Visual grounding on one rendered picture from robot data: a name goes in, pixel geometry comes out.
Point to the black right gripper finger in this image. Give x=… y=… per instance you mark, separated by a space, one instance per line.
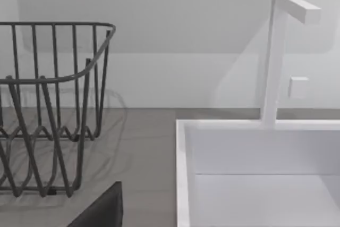
x=106 y=209

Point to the tall white tap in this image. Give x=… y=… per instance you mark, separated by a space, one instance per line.
x=275 y=59

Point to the white sink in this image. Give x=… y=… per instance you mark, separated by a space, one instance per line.
x=255 y=173

